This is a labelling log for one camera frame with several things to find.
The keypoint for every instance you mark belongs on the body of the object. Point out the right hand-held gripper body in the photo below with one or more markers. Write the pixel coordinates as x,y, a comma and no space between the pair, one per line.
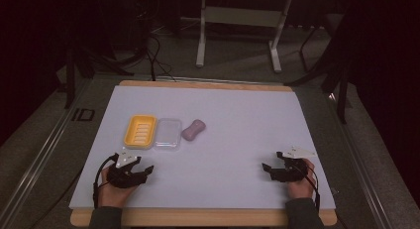
292,168

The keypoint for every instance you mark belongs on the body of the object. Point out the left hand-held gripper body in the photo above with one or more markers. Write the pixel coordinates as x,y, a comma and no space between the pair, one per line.
123,176

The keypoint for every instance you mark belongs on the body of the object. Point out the person's left hand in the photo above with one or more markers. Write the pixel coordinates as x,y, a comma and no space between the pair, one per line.
114,194

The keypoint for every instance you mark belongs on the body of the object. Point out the person's right hand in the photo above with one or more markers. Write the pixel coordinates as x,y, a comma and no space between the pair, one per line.
301,187

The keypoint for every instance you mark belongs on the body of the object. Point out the yellow soap dish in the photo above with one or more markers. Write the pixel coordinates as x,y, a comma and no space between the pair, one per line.
140,131

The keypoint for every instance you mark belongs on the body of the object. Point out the white table mat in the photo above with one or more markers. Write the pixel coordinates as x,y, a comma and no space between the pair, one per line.
231,156

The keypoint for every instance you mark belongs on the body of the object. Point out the clear plastic lid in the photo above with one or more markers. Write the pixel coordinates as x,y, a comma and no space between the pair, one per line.
168,134

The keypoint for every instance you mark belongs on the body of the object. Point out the purple soap bar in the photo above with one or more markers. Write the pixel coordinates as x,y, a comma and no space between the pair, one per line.
193,130

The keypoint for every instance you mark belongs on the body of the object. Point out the black metal stand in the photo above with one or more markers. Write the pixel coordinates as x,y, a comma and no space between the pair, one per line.
71,77
341,90

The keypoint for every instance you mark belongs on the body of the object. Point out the metal floor rail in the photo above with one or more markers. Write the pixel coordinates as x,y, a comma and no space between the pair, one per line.
363,163
36,163

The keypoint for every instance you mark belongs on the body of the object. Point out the white metal table frame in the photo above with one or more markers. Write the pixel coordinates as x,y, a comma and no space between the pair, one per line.
242,16

